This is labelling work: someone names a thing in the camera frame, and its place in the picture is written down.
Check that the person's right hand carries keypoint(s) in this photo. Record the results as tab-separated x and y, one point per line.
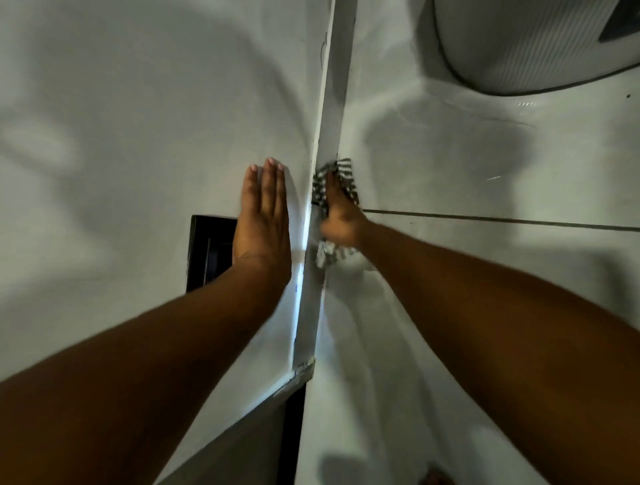
344	220

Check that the person's left hand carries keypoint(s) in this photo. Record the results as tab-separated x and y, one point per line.
262	230

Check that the person's right fingers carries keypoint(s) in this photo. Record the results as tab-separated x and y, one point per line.
334	192

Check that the person's left fingers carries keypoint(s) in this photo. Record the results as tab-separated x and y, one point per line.
265	185

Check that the black white checkered cloth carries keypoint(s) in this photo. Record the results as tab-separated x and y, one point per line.
345	175

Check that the person's left forearm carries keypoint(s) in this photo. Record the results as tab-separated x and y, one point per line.
140	369

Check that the person's right forearm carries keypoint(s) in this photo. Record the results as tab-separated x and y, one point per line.
505	339

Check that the white door panel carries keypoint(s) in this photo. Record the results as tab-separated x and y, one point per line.
150	150

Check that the white air conditioner unit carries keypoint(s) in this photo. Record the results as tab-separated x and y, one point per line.
525	45

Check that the black rectangular wall panel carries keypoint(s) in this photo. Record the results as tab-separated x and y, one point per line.
210	252

